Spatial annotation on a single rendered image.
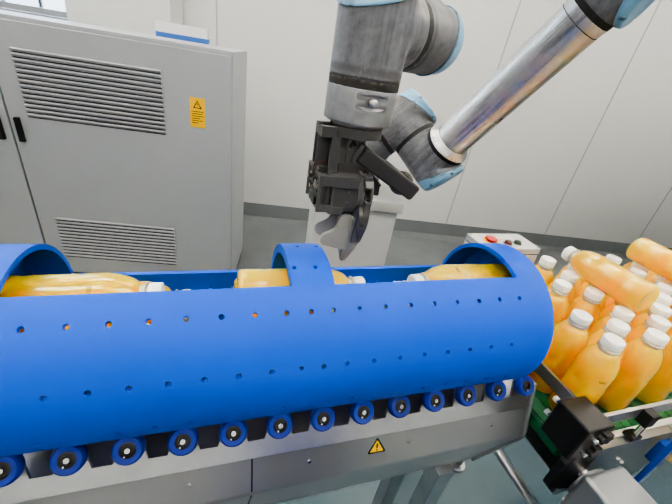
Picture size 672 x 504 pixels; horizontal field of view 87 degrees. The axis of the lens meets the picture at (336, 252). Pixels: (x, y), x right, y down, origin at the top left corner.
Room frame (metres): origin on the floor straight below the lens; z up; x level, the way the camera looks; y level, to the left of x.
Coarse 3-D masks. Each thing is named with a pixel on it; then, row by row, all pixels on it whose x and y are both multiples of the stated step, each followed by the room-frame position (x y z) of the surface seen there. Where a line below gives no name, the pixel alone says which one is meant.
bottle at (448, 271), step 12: (456, 264) 0.60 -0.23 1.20; (468, 264) 0.61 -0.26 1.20; (480, 264) 0.62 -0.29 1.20; (492, 264) 0.63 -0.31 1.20; (432, 276) 0.56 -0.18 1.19; (444, 276) 0.56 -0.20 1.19; (456, 276) 0.56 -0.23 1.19; (468, 276) 0.57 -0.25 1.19; (480, 276) 0.58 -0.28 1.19; (492, 276) 0.59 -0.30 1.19; (504, 276) 0.60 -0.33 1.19
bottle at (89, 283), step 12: (12, 276) 0.35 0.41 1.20; (24, 276) 0.36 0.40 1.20; (36, 276) 0.36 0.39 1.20; (48, 276) 0.36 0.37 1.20; (60, 276) 0.37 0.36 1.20; (72, 276) 0.37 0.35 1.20; (84, 276) 0.37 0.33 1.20; (96, 276) 0.38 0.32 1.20; (108, 276) 0.38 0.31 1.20; (120, 276) 0.39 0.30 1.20; (12, 288) 0.33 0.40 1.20; (24, 288) 0.34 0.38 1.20; (36, 288) 0.34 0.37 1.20; (48, 288) 0.34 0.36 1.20; (60, 288) 0.35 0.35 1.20; (72, 288) 0.35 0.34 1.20; (84, 288) 0.36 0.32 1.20; (96, 288) 0.36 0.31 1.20; (108, 288) 0.37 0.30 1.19; (120, 288) 0.37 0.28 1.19; (132, 288) 0.38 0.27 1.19; (144, 288) 0.39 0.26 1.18
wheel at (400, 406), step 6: (402, 396) 0.45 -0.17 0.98; (390, 402) 0.44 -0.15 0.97; (396, 402) 0.45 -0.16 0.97; (402, 402) 0.45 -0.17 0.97; (408, 402) 0.45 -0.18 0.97; (390, 408) 0.44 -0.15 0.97; (396, 408) 0.44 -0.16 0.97; (402, 408) 0.44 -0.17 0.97; (408, 408) 0.45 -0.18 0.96; (396, 414) 0.43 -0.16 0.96; (402, 414) 0.44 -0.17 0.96
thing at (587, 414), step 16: (560, 400) 0.49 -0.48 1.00; (576, 400) 0.50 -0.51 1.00; (560, 416) 0.48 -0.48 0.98; (576, 416) 0.46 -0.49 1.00; (592, 416) 0.47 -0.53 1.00; (544, 432) 0.48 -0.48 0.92; (560, 432) 0.46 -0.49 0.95; (576, 432) 0.44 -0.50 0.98; (592, 432) 0.43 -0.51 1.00; (608, 432) 0.44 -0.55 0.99; (560, 448) 0.45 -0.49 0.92; (576, 448) 0.43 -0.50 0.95; (592, 448) 0.44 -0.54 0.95
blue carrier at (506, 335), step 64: (0, 256) 0.35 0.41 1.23; (64, 256) 0.46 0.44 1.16; (320, 256) 0.48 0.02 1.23; (448, 256) 0.73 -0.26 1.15; (512, 256) 0.61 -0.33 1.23; (0, 320) 0.27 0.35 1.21; (64, 320) 0.29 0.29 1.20; (128, 320) 0.31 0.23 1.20; (192, 320) 0.33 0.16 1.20; (256, 320) 0.36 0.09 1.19; (320, 320) 0.38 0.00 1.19; (384, 320) 0.41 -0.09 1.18; (448, 320) 0.45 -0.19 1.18; (512, 320) 0.49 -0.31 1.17; (0, 384) 0.23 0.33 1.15; (64, 384) 0.25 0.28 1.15; (128, 384) 0.27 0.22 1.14; (192, 384) 0.29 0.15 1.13; (256, 384) 0.32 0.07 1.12; (320, 384) 0.35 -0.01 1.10; (384, 384) 0.38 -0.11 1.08; (448, 384) 0.44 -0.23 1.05; (0, 448) 0.22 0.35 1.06
